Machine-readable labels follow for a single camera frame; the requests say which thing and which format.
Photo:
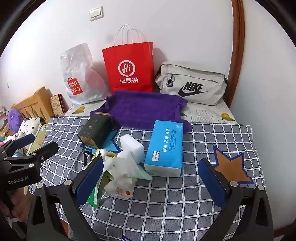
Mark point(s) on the brown wooden door frame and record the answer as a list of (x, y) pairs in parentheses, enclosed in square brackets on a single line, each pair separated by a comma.
[(238, 46)]

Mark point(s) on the pale green quilt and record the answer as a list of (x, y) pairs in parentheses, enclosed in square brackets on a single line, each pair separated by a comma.
[(39, 139)]

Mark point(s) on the person's left hand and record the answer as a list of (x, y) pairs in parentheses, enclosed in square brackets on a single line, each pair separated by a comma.
[(22, 206)]

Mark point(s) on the dark green tin box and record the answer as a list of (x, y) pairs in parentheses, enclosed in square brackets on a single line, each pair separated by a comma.
[(94, 129)]

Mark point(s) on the white plastic shopping bag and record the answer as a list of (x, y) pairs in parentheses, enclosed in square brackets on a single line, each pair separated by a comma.
[(79, 76)]

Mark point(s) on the grey waist bag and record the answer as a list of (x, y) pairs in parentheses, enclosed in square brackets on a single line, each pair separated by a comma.
[(192, 81)]

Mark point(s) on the grey checkered blanket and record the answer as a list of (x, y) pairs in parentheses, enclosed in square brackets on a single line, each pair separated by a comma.
[(161, 208)]

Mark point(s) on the clear plastic bag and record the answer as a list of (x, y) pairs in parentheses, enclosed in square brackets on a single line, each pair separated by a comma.
[(121, 193)]

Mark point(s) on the purple plush toy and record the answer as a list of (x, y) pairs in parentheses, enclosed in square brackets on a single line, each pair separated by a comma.
[(15, 120)]

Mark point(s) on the white light switch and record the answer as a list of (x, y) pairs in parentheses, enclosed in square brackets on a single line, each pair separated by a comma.
[(96, 13)]

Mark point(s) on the red paper bag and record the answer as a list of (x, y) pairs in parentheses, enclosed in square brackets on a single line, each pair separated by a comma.
[(129, 69)]

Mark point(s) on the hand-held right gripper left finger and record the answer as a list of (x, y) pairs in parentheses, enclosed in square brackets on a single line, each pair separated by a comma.
[(89, 183)]

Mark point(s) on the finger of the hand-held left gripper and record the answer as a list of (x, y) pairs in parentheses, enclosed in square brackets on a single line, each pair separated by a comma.
[(47, 150), (24, 141)]

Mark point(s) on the blue tissue pack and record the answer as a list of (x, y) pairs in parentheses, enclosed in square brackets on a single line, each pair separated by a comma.
[(164, 148)]

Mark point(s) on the fruit print bed sheet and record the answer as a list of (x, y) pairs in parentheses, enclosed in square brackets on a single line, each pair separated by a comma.
[(203, 111)]

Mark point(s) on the white dotted pillow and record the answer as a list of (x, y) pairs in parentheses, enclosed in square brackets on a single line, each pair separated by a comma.
[(29, 127)]

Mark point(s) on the purple towel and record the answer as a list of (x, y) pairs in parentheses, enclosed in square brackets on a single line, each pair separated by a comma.
[(143, 109)]

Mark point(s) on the wooden headboard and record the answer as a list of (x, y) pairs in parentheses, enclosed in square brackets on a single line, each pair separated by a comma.
[(34, 102)]

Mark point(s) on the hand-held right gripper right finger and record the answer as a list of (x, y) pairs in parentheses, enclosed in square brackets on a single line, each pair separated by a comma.
[(211, 183)]

